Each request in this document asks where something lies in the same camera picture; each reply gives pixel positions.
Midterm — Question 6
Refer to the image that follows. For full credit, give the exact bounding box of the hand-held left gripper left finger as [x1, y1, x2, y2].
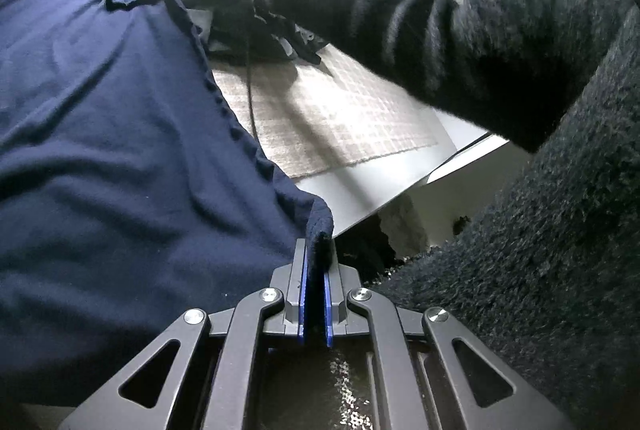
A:
[60, 237, 307, 430]

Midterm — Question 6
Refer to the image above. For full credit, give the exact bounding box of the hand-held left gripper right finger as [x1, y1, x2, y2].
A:
[324, 255, 576, 430]

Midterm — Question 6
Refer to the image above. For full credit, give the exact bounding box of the navy blue garment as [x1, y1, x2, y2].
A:
[0, 0, 335, 406]

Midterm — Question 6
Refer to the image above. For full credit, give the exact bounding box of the person's right forearm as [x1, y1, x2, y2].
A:
[257, 0, 640, 156]

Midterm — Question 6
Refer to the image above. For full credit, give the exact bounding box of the beige woven mat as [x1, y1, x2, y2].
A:
[210, 42, 441, 181]

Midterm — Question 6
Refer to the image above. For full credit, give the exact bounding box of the person's dark sweater torso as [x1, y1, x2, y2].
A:
[370, 7, 640, 430]

